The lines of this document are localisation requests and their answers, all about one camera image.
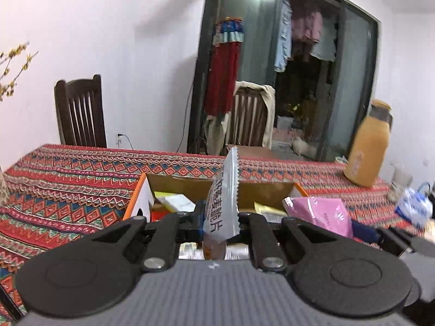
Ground purple snack packet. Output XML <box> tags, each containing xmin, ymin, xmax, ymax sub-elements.
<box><xmin>283</xmin><ymin>196</ymin><xmax>354</xmax><ymax>239</ymax></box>

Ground yellow blossom branches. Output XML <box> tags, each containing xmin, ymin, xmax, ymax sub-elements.
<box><xmin>0</xmin><ymin>42</ymin><xmax>39</xmax><ymax>102</ymax></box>

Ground hanging pink garment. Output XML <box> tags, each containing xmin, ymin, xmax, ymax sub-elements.
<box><xmin>291</xmin><ymin>5</ymin><xmax>323</xmax><ymax>43</ymax></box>

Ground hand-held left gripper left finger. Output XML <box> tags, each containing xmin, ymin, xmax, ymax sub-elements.
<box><xmin>85</xmin><ymin>201</ymin><xmax>207</xmax><ymax>273</ymax></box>

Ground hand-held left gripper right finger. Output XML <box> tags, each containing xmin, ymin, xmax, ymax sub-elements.
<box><xmin>238</xmin><ymin>212</ymin><xmax>356</xmax><ymax>274</ymax></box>

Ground red patterned tablecloth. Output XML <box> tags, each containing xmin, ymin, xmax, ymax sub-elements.
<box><xmin>0</xmin><ymin>144</ymin><xmax>435</xmax><ymax>323</ymax></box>

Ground wooden chair with jacket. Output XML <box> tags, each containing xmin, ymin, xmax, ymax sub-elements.
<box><xmin>224</xmin><ymin>86</ymin><xmax>269</xmax><ymax>148</ymax></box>

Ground dark wooden chair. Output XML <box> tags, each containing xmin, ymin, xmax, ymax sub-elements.
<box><xmin>54</xmin><ymin>74</ymin><xmax>107</xmax><ymax>148</ymax></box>

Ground red tassel hanging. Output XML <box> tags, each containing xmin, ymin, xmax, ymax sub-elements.
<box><xmin>204</xmin><ymin>17</ymin><xmax>243</xmax><ymax>118</ymax></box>

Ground clear drinking glass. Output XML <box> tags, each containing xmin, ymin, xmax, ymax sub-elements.
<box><xmin>389</xmin><ymin>163</ymin><xmax>413</xmax><ymax>202</ymax></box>

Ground hanging white garment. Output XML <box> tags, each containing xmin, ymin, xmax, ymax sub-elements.
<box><xmin>311</xmin><ymin>17</ymin><xmax>338</xmax><ymax>62</ymax></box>

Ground chair with cloth draped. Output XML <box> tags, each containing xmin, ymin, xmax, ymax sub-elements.
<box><xmin>204</xmin><ymin>81</ymin><xmax>276</xmax><ymax>157</ymax></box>

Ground hanging blue shirt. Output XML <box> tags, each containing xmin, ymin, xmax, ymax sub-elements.
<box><xmin>275</xmin><ymin>0</ymin><xmax>293</xmax><ymax>73</ymax></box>

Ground black cable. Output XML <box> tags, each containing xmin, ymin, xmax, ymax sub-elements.
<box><xmin>176</xmin><ymin>81</ymin><xmax>195</xmax><ymax>153</ymax></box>

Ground dark glass door frame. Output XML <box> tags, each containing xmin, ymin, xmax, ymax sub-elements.
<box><xmin>187</xmin><ymin>0</ymin><xmax>379</xmax><ymax>162</ymax></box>

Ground tan thermos jug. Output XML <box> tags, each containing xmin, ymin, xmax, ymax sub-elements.
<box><xmin>343</xmin><ymin>99</ymin><xmax>394</xmax><ymax>187</ymax></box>

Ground small floral vase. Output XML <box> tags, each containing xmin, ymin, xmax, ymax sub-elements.
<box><xmin>0</xmin><ymin>165</ymin><xmax>9</xmax><ymax>207</ymax></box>

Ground gold foil packet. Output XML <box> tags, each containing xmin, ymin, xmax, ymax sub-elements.
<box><xmin>254</xmin><ymin>202</ymin><xmax>288</xmax><ymax>218</ymax></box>

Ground white blue tissue pack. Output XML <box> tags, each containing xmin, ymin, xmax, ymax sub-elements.
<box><xmin>394</xmin><ymin>187</ymin><xmax>432</xmax><ymax>229</ymax></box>

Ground orange cardboard box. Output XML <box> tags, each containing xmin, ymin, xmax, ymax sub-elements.
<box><xmin>122</xmin><ymin>173</ymin><xmax>309</xmax><ymax>255</ymax></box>

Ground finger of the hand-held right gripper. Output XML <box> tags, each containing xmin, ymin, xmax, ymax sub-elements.
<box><xmin>352</xmin><ymin>220</ymin><xmax>422</xmax><ymax>256</ymax></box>

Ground white orange cookie packet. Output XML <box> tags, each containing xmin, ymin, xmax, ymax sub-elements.
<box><xmin>203</xmin><ymin>146</ymin><xmax>242</xmax><ymax>260</ymax></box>

